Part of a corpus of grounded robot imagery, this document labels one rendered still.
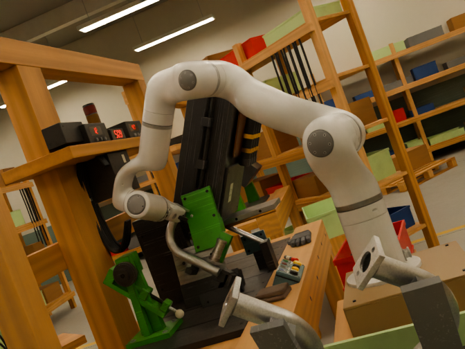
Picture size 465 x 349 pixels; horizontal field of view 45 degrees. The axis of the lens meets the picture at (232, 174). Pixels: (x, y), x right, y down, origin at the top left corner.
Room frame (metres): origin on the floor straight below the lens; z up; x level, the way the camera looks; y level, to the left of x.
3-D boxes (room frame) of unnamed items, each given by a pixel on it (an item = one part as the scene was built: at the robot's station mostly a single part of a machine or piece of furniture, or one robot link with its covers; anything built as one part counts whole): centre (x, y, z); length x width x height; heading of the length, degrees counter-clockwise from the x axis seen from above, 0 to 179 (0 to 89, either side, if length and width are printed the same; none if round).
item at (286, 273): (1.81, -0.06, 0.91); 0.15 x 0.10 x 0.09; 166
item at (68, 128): (1.84, 0.47, 1.59); 0.15 x 0.07 x 0.07; 166
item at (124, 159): (2.01, 0.41, 1.42); 0.17 x 0.12 x 0.15; 166
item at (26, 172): (2.13, 0.44, 1.52); 0.90 x 0.25 x 0.04; 166
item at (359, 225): (1.40, -0.27, 1.03); 0.19 x 0.19 x 0.18
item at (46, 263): (2.16, 0.54, 1.23); 1.30 x 0.05 x 0.09; 166
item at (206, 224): (1.98, 0.14, 1.17); 0.13 x 0.12 x 0.20; 166
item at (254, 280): (2.07, 0.19, 0.89); 1.10 x 0.42 x 0.02; 166
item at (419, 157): (8.48, -2.53, 0.22); 1.20 x 0.80 x 0.44; 119
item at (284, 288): (1.67, 0.01, 0.91); 0.10 x 0.08 x 0.03; 66
